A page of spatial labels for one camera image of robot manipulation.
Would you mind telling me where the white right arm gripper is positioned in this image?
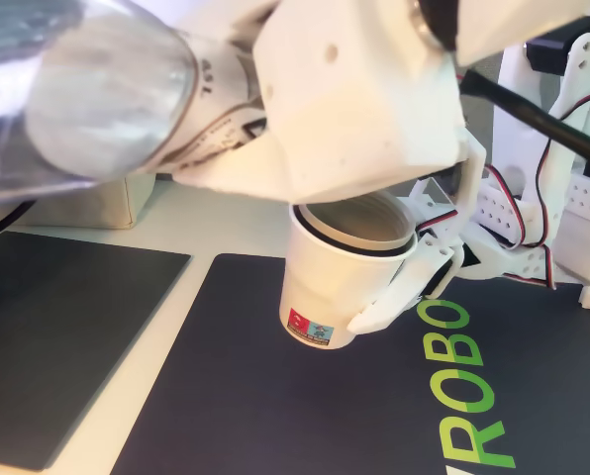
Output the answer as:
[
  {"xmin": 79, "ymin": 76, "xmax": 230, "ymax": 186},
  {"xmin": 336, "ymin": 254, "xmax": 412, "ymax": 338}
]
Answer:
[{"xmin": 168, "ymin": 0, "xmax": 487, "ymax": 248}]

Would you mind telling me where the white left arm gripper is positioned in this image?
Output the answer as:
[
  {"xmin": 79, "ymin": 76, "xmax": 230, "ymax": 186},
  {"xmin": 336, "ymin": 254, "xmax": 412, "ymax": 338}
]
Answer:
[{"xmin": 346, "ymin": 172, "xmax": 556, "ymax": 333}]

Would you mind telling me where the white paper cup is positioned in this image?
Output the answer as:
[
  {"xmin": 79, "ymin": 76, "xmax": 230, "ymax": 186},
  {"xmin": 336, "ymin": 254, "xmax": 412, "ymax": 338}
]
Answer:
[{"xmin": 278, "ymin": 191, "xmax": 420, "ymax": 350}]

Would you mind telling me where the clear plastic water bottle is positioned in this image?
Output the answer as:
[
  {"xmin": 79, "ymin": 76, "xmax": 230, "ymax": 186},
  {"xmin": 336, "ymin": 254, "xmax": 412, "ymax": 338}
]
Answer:
[{"xmin": 23, "ymin": 0, "xmax": 276, "ymax": 192}]

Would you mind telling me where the black mat with green letters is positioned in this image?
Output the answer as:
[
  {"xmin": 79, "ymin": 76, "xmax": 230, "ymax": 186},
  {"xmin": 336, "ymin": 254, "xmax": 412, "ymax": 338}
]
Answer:
[{"xmin": 109, "ymin": 252, "xmax": 590, "ymax": 475}]

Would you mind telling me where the clear plastic bag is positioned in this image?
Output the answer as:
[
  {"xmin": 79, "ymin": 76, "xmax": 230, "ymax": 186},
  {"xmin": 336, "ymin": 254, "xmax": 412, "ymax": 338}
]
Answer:
[{"xmin": 0, "ymin": 48, "xmax": 106, "ymax": 209}]

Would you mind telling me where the plain dark grey mat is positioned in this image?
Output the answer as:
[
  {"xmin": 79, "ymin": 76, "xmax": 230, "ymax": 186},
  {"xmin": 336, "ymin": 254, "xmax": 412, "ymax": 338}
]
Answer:
[{"xmin": 0, "ymin": 230, "xmax": 193, "ymax": 474}]

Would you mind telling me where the red black white servo wire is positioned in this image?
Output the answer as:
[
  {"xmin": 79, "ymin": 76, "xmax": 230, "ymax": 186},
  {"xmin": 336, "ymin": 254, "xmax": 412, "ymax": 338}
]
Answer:
[
  {"xmin": 535, "ymin": 81, "xmax": 590, "ymax": 293},
  {"xmin": 414, "ymin": 205, "xmax": 460, "ymax": 234},
  {"xmin": 481, "ymin": 164, "xmax": 530, "ymax": 244}
]

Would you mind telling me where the thick black camera cable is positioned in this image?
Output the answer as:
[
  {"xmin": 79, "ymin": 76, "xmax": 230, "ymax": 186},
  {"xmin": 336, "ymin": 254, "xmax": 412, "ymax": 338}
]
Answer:
[{"xmin": 458, "ymin": 67, "xmax": 590, "ymax": 164}]

